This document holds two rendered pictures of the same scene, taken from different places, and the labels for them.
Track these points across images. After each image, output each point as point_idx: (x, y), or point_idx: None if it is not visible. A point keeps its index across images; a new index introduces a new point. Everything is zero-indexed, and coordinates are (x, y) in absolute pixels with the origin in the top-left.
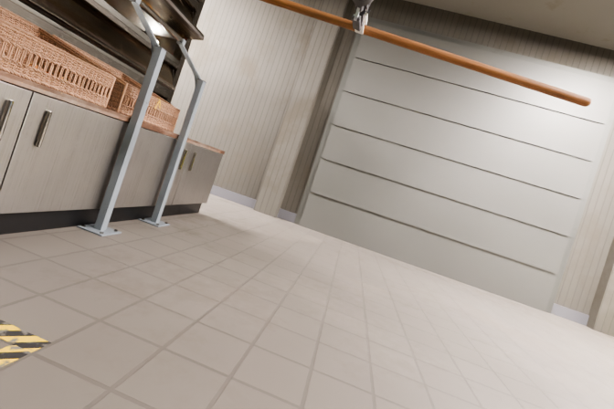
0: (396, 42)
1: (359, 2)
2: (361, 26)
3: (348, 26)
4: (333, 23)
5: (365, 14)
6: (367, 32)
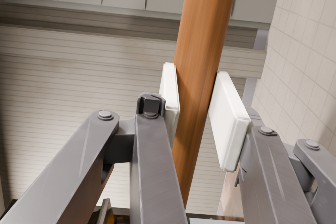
0: None
1: None
2: (279, 139)
3: (195, 148)
4: (186, 205)
5: (173, 119)
6: (218, 49)
